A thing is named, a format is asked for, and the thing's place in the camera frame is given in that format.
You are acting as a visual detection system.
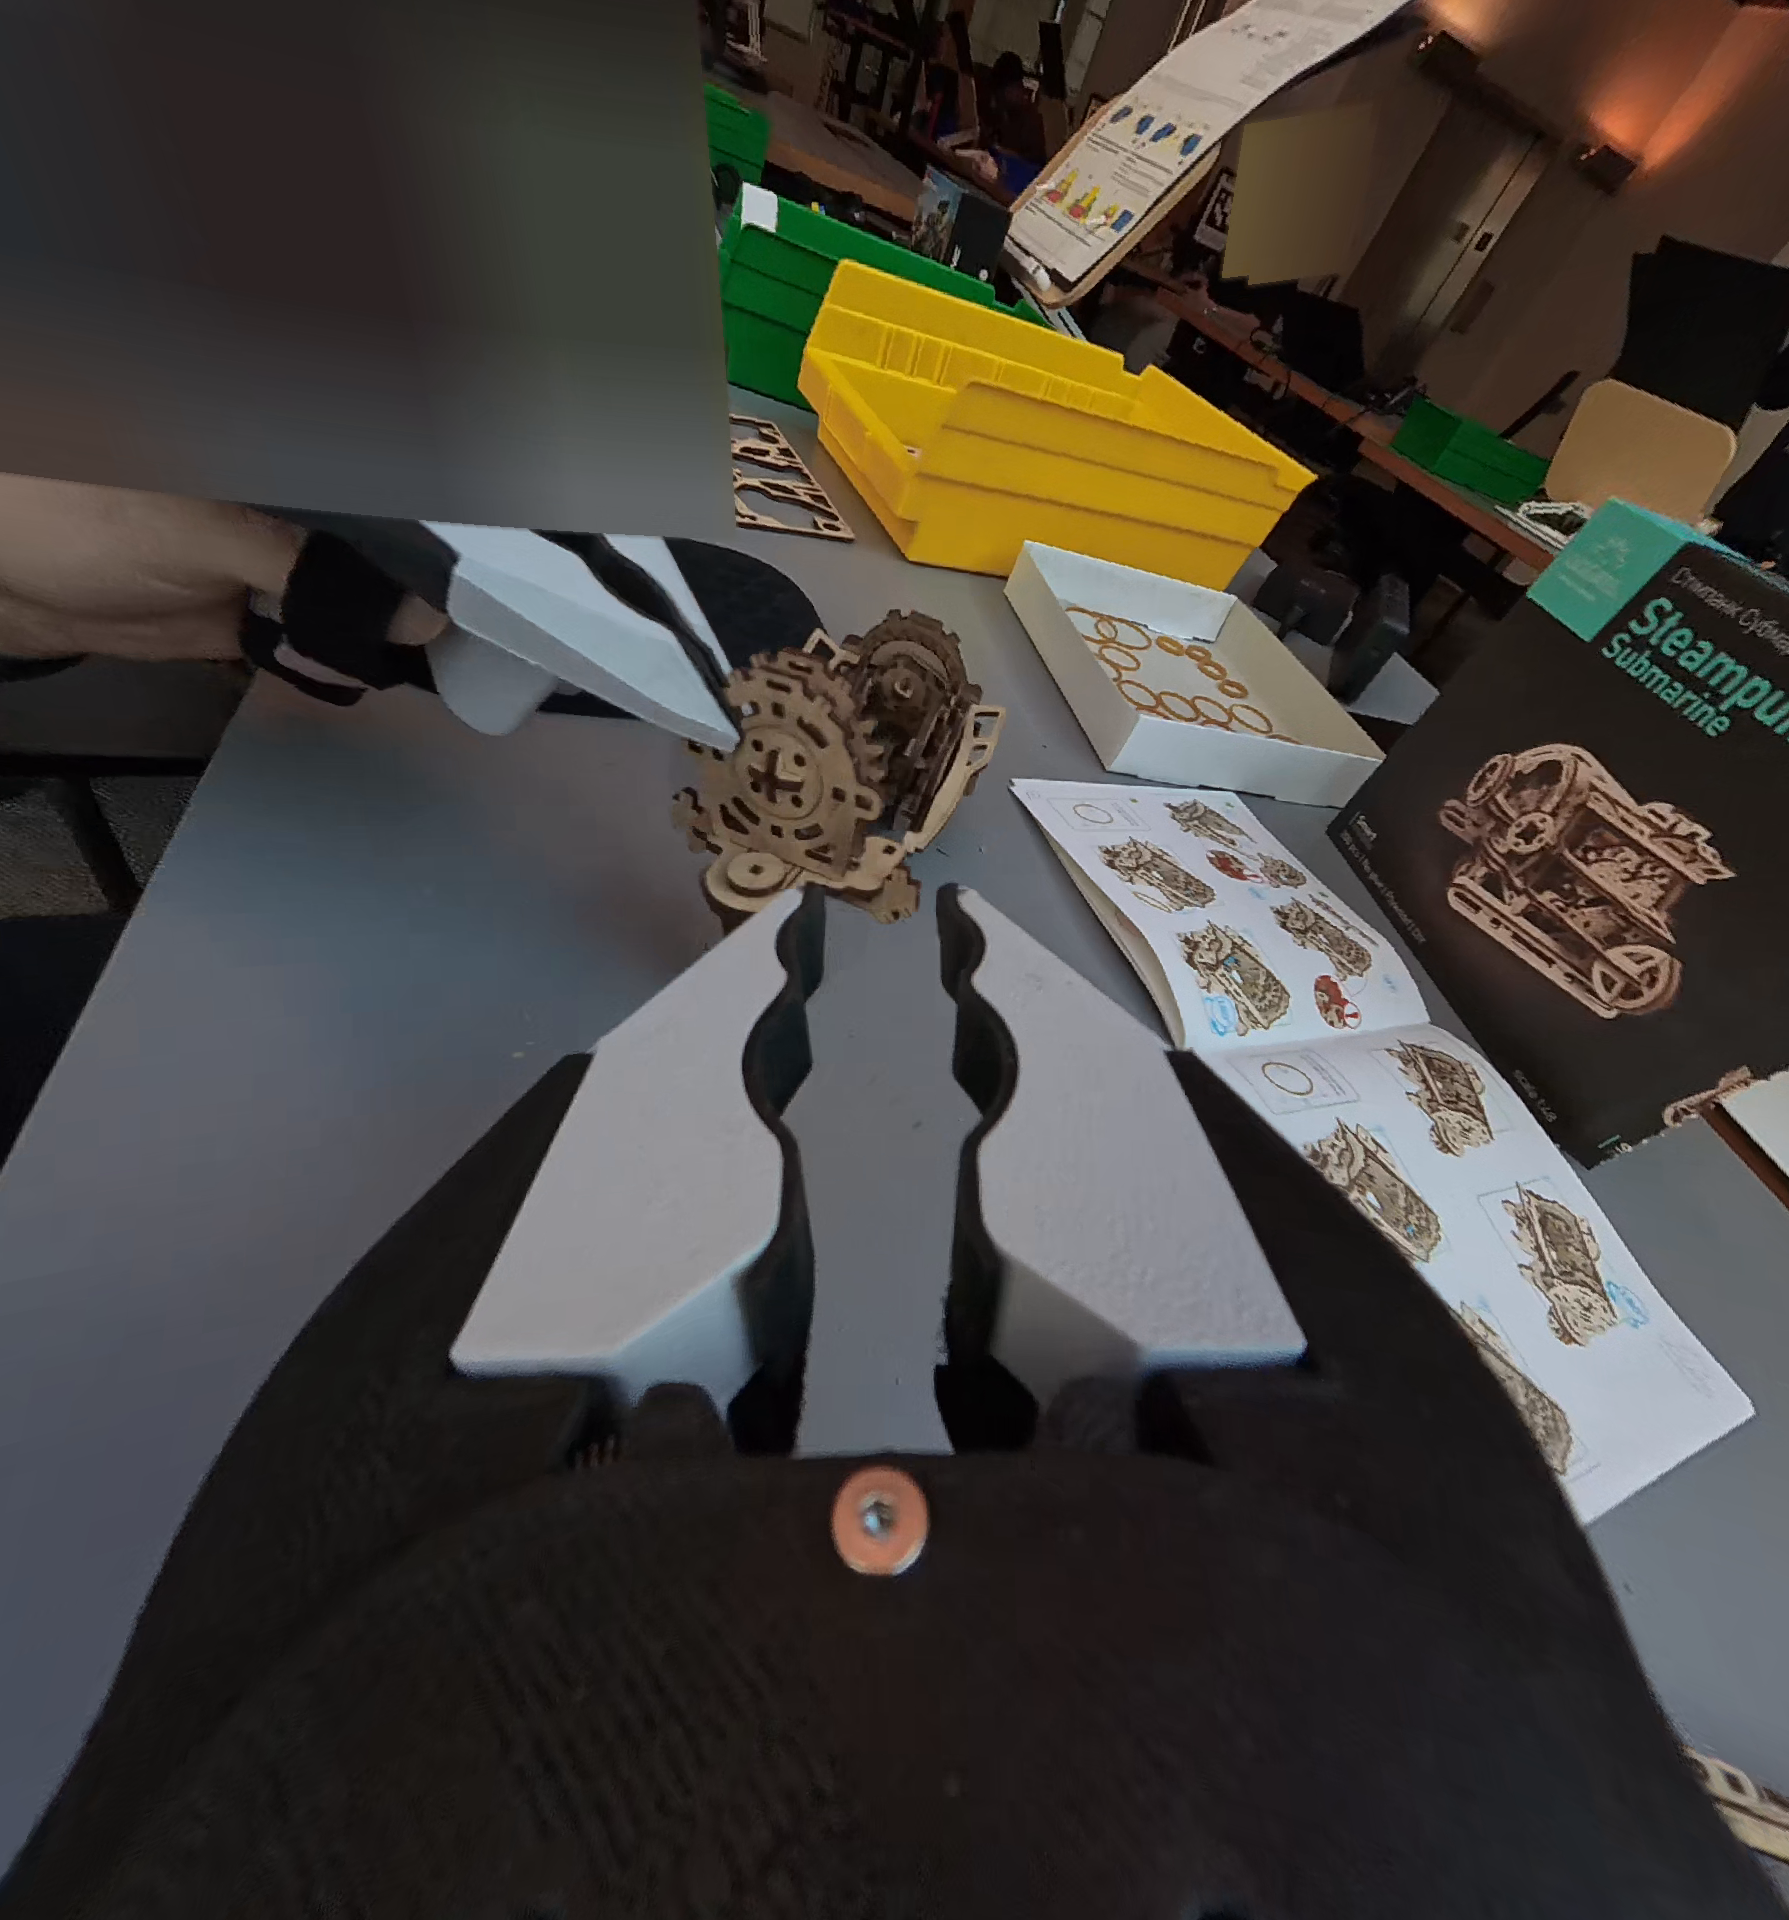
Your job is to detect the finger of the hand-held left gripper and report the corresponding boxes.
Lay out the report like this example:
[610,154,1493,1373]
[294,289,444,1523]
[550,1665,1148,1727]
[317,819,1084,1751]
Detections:
[613,531,734,688]
[420,519,743,753]

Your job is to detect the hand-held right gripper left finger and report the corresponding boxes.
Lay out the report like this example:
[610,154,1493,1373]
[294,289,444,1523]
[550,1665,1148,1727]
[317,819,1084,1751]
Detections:
[452,886,831,1455]

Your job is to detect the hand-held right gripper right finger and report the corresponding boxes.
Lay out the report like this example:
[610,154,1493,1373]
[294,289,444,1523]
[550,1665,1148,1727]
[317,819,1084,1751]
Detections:
[934,882,1312,1455]

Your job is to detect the wooden gear part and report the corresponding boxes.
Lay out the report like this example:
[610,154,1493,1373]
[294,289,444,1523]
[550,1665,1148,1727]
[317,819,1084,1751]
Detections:
[672,644,926,926]

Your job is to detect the wooden model assembly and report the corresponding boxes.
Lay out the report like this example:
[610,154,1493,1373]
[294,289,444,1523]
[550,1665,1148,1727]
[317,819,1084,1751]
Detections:
[810,605,1011,849]

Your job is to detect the grey desk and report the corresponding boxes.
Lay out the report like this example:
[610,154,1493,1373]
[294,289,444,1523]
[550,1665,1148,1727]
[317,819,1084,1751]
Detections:
[0,381,1789,1920]

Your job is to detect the background wooden desk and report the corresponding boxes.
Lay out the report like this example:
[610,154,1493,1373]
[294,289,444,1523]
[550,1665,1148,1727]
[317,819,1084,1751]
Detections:
[1134,274,1564,575]

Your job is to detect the person's left hand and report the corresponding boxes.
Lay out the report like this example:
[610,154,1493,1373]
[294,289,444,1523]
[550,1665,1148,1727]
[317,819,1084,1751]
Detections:
[53,472,440,662]

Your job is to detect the black round mat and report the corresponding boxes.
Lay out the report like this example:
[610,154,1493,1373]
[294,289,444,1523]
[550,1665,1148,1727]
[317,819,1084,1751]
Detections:
[680,538,825,679]

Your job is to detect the wooden part sheet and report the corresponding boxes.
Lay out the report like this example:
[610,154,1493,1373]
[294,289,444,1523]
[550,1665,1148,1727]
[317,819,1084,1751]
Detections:
[728,415,856,544]

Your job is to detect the instruction booklet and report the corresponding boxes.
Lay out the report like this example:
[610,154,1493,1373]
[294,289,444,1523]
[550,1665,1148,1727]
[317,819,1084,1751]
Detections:
[1013,781,1756,1527]

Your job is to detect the green plastic bin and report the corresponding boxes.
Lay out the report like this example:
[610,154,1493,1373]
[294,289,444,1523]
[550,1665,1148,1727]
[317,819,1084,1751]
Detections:
[719,185,1049,417]
[1390,393,1553,507]
[706,82,770,191]

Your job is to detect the yellow plastic bin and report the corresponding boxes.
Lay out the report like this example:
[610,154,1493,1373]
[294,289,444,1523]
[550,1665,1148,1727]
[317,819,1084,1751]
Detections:
[810,260,1317,513]
[799,348,1286,598]

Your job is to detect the white cardboard box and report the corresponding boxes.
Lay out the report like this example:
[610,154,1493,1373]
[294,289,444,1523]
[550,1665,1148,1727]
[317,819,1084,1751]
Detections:
[1005,540,1385,812]

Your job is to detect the pile of tan rubber bands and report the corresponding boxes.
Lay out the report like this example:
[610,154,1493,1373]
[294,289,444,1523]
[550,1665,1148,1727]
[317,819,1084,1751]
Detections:
[1062,603,1279,737]

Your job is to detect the black model kit box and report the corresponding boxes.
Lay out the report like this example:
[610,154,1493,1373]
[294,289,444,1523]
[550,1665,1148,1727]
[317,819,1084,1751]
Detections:
[1325,499,1789,1168]

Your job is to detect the black power adapter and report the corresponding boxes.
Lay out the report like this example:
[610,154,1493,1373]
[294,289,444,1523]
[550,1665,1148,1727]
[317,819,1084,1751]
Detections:
[1257,564,1437,679]

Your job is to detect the wooden strip part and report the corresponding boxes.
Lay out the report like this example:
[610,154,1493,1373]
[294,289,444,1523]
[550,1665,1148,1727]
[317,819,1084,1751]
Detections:
[1681,1744,1789,1880]

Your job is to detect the beige board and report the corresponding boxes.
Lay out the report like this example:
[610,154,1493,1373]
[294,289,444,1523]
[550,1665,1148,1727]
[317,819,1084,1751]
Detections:
[1546,378,1738,530]

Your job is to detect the black panel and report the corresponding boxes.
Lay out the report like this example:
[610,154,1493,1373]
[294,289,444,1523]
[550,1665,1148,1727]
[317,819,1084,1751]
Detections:
[1611,239,1789,440]

